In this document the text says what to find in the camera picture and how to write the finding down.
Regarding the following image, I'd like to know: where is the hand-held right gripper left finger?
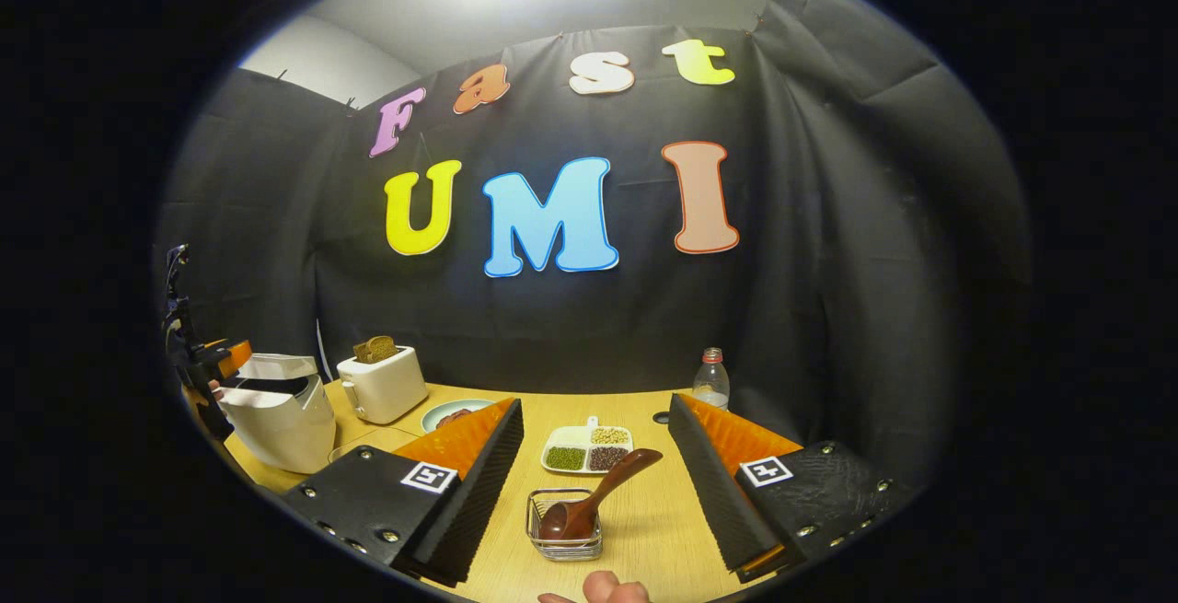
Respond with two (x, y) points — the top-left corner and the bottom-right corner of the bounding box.
(281, 398), (525, 588)

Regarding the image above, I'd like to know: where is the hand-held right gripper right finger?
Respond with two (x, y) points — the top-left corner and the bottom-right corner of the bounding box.
(667, 393), (917, 586)

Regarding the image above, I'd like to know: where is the brown wooden spoon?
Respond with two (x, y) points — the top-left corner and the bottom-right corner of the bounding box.
(538, 447), (664, 542)

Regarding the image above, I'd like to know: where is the white rice cooker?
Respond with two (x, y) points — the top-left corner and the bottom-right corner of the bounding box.
(214, 353), (338, 475)

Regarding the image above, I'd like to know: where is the pale green plate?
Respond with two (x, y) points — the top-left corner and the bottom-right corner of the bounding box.
(421, 399), (498, 435)

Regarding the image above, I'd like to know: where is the clear plastic water bottle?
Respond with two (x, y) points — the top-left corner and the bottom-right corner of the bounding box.
(692, 347), (731, 412)

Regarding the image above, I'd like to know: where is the white divided bean dish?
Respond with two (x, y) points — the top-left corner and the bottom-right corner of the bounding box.
(540, 415), (635, 476)

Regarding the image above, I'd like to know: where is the white toaster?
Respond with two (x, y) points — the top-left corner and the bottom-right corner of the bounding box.
(336, 345), (430, 426)

